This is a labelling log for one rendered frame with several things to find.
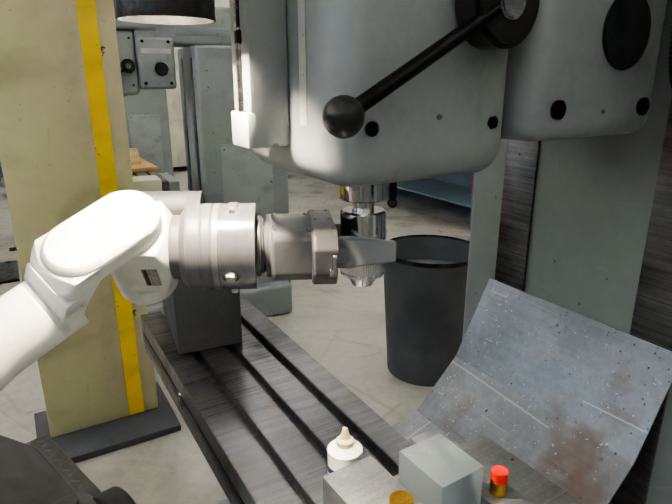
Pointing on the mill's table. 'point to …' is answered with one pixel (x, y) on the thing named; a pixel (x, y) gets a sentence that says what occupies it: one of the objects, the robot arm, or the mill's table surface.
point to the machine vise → (521, 485)
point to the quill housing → (493, 84)
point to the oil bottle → (343, 451)
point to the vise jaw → (360, 484)
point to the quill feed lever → (336, 117)
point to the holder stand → (203, 318)
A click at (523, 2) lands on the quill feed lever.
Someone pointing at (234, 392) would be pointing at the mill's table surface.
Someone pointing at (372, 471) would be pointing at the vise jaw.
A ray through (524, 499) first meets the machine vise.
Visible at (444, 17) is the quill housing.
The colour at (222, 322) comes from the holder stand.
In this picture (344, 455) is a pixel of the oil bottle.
